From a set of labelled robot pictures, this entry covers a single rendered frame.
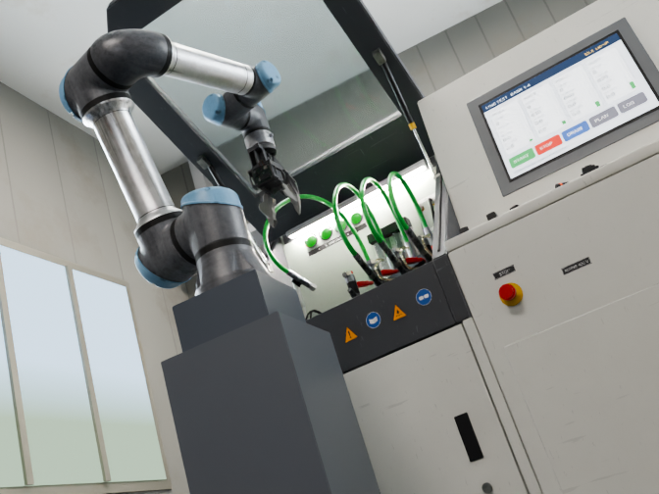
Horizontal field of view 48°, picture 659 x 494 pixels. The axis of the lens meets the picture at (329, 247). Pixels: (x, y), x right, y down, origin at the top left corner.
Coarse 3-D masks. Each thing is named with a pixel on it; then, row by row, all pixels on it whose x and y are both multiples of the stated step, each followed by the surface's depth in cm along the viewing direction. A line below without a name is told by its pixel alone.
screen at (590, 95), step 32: (608, 32) 198; (544, 64) 205; (576, 64) 199; (608, 64) 194; (640, 64) 189; (480, 96) 212; (512, 96) 206; (544, 96) 200; (576, 96) 195; (608, 96) 190; (640, 96) 185; (480, 128) 207; (512, 128) 201; (544, 128) 196; (576, 128) 191; (608, 128) 186; (640, 128) 181; (512, 160) 197; (544, 160) 192; (576, 160) 187; (512, 192) 194
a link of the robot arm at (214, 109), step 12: (216, 96) 188; (228, 96) 188; (204, 108) 190; (216, 108) 187; (228, 108) 188; (240, 108) 188; (252, 108) 190; (216, 120) 189; (228, 120) 191; (240, 120) 193
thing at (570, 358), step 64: (640, 0) 197; (512, 64) 211; (448, 128) 214; (448, 192) 205; (640, 192) 154; (448, 256) 172; (512, 256) 164; (576, 256) 158; (640, 256) 152; (512, 320) 162; (576, 320) 155; (640, 320) 149; (512, 384) 159; (576, 384) 152; (640, 384) 147; (576, 448) 150; (640, 448) 144
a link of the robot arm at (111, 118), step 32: (64, 96) 160; (96, 96) 156; (128, 96) 160; (96, 128) 158; (128, 128) 157; (128, 160) 155; (128, 192) 155; (160, 192) 155; (160, 224) 151; (160, 256) 150
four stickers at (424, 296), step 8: (424, 288) 173; (416, 296) 173; (424, 296) 172; (400, 304) 175; (424, 304) 172; (376, 312) 177; (392, 312) 175; (400, 312) 174; (368, 320) 178; (376, 320) 177; (392, 320) 175; (344, 328) 180; (352, 328) 179; (368, 328) 177; (344, 336) 180; (352, 336) 179
